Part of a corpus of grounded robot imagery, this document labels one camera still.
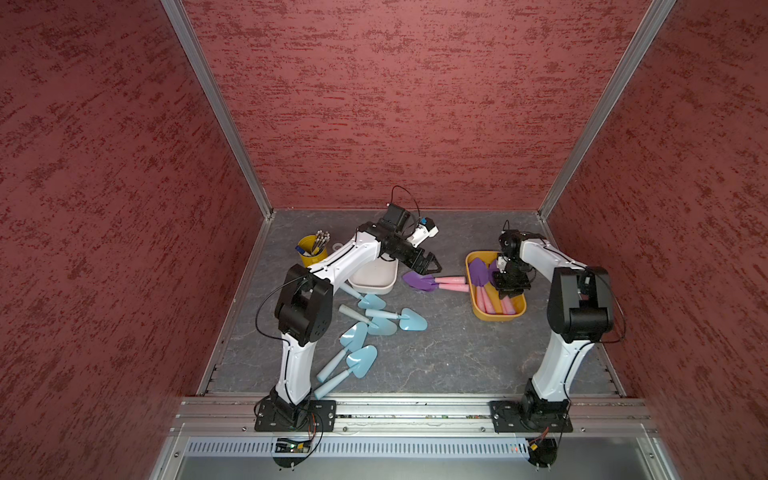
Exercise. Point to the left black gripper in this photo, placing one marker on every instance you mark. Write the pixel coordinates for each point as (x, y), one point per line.
(419, 254)

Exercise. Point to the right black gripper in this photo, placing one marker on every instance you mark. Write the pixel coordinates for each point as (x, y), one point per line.
(505, 289)

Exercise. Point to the purple shovel small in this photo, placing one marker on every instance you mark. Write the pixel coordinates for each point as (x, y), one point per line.
(507, 306)

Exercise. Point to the yellow storage box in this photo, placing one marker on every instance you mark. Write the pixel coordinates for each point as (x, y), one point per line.
(488, 303)

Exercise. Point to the purple shovel front pink handle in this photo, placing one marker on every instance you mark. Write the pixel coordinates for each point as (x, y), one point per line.
(479, 298)

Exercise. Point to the white storage box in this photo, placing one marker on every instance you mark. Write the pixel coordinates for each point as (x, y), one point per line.
(377, 277)

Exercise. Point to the light blue shovel back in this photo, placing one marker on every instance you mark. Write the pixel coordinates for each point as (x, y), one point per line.
(365, 301)

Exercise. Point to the light blue shovel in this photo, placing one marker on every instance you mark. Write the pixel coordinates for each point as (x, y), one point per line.
(358, 363)
(365, 301)
(351, 340)
(408, 319)
(376, 325)

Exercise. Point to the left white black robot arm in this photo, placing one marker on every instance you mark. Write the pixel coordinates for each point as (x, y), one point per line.
(305, 301)

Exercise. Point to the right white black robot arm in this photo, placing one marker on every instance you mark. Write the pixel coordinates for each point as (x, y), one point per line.
(579, 313)

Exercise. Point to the yellow cup with pens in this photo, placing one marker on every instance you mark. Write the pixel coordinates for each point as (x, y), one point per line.
(312, 249)

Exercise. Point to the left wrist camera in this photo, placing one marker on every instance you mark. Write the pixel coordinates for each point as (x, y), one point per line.
(425, 228)

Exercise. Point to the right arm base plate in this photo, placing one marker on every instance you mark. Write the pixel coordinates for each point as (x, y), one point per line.
(530, 416)

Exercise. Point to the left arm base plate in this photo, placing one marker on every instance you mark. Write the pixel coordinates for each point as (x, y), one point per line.
(313, 416)

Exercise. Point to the aluminium front rail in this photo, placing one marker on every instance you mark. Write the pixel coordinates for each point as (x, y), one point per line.
(411, 415)

